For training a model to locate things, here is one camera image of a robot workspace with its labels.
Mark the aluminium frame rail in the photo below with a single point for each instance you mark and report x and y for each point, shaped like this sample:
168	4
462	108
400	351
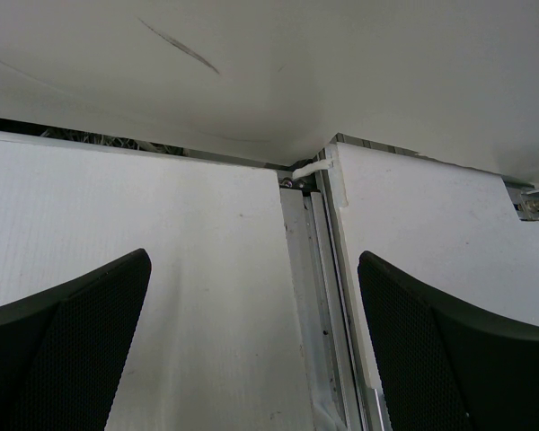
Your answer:
341	397

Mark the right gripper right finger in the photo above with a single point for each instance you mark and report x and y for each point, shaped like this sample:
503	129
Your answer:
445	364

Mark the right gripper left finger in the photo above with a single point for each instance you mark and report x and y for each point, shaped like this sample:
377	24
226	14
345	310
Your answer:
63	350

